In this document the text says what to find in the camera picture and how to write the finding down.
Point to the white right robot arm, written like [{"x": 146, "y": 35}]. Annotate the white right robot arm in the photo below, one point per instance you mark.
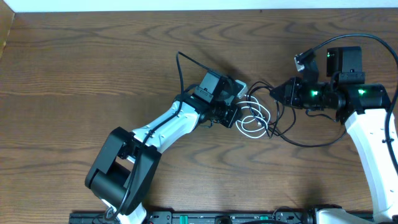
[{"x": 364, "y": 110}]

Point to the wooden side panel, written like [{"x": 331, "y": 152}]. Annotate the wooden side panel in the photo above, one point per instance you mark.
[{"x": 6, "y": 21}]

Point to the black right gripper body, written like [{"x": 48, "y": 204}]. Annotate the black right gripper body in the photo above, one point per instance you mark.
[{"x": 288, "y": 94}]

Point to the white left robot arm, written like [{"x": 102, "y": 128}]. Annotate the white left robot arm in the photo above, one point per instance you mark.
[{"x": 123, "y": 170}]

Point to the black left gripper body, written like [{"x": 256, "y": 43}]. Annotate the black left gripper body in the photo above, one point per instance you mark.
[{"x": 231, "y": 116}]

